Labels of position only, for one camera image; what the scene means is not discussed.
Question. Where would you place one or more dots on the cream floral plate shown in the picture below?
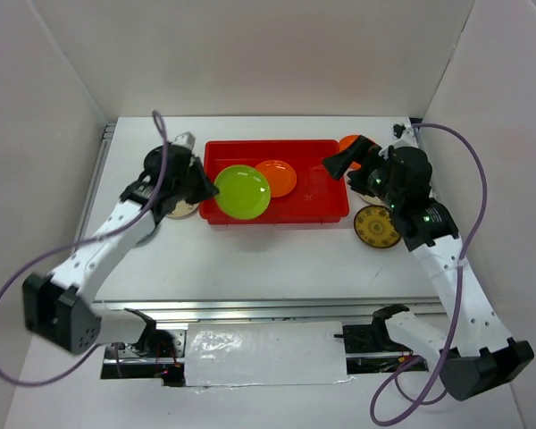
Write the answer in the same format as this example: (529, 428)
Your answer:
(366, 196)
(182, 210)

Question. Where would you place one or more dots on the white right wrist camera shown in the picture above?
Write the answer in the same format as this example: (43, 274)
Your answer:
(403, 133)

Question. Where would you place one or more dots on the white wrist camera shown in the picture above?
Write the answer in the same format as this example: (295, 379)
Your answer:
(403, 133)
(186, 140)

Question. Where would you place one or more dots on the green plate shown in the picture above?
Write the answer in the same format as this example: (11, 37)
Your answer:
(244, 193)

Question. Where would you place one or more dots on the blue patterned plate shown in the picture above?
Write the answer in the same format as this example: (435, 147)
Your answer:
(147, 238)

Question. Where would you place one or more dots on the orange plate front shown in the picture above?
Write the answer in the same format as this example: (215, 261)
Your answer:
(281, 176)

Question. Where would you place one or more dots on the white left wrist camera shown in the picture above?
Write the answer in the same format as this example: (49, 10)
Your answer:
(186, 140)

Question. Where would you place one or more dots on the yellow brown patterned plate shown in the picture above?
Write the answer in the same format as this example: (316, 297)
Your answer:
(373, 227)

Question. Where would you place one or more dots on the red plastic bin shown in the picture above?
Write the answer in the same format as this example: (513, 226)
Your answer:
(316, 197)

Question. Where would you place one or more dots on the white taped cover panel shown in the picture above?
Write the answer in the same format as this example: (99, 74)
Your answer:
(264, 354)

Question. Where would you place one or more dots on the orange plate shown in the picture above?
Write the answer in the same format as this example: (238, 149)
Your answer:
(281, 176)
(346, 143)

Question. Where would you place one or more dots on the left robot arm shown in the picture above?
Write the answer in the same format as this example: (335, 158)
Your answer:
(58, 306)

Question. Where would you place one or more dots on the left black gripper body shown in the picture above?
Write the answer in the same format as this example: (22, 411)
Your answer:
(180, 189)

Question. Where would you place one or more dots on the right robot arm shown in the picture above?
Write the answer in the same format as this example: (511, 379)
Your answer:
(478, 353)

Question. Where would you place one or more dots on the orange plate back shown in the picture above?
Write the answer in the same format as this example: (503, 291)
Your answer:
(346, 143)

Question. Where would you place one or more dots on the aluminium rail frame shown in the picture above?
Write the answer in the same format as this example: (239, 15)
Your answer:
(191, 270)

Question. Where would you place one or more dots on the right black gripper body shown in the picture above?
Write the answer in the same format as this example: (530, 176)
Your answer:
(374, 181)

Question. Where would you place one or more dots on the black plate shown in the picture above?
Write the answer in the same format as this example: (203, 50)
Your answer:
(153, 162)

